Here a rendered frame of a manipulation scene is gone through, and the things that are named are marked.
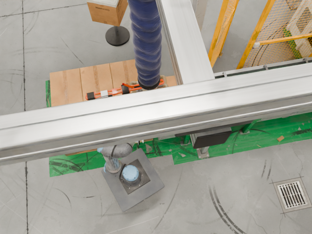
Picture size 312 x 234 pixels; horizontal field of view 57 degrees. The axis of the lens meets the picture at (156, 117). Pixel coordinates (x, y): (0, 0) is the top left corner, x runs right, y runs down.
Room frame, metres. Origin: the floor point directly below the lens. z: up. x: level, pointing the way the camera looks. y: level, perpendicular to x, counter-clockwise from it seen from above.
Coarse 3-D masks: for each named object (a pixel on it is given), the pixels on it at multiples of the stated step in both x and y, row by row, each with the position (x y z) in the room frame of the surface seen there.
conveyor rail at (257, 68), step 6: (294, 60) 2.20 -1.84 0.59; (300, 60) 2.20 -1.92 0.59; (258, 66) 2.11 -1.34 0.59; (270, 66) 2.11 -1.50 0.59; (276, 66) 2.12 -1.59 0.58; (282, 66) 2.14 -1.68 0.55; (222, 72) 2.02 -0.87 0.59; (228, 72) 2.02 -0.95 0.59; (234, 72) 2.02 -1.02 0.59; (240, 72) 2.03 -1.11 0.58; (246, 72) 2.04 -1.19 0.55
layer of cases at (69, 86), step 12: (132, 60) 2.24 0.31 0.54; (60, 72) 2.06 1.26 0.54; (72, 72) 2.06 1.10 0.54; (84, 72) 2.06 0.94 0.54; (96, 72) 2.06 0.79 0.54; (108, 72) 2.05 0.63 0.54; (120, 72) 2.05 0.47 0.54; (132, 72) 2.05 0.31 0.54; (60, 84) 1.87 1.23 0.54; (72, 84) 1.87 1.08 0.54; (84, 84) 1.87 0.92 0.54; (96, 84) 1.87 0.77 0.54; (108, 84) 1.87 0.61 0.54; (120, 84) 1.87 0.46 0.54; (60, 96) 1.71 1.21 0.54; (72, 96) 1.70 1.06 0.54; (84, 96) 1.70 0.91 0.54
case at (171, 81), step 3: (168, 78) 1.72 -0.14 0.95; (171, 78) 1.72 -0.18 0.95; (174, 78) 1.72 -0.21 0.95; (168, 81) 1.68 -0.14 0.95; (171, 81) 1.68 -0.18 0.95; (174, 81) 1.68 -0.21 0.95; (168, 84) 1.64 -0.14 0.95; (171, 84) 1.64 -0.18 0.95; (174, 84) 1.64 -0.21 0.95; (162, 87) 1.60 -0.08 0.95
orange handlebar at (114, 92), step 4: (160, 80) 1.53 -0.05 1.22; (136, 84) 1.48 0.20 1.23; (160, 84) 1.48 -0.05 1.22; (116, 88) 1.43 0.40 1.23; (120, 88) 1.44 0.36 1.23; (136, 88) 1.43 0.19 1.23; (140, 88) 1.44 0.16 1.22; (100, 92) 1.39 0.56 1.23; (112, 92) 1.39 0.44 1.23; (116, 92) 1.39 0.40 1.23; (120, 92) 1.39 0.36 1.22; (96, 96) 1.35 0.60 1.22; (100, 96) 1.35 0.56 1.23
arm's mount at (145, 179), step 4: (136, 160) 0.81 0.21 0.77; (128, 164) 0.76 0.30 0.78; (132, 164) 0.76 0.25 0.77; (136, 164) 0.76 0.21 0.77; (140, 164) 0.76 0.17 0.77; (140, 168) 0.72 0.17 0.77; (140, 172) 0.68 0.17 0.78; (144, 172) 0.68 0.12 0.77; (144, 176) 0.63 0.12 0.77; (148, 176) 0.63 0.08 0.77; (120, 180) 0.59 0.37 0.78; (144, 180) 0.59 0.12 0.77; (148, 180) 0.59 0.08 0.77; (124, 184) 0.55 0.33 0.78; (140, 184) 0.55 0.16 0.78; (124, 188) 0.51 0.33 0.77; (128, 188) 0.51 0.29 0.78; (132, 188) 0.51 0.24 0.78; (136, 188) 0.51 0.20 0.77; (128, 192) 0.47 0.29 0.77
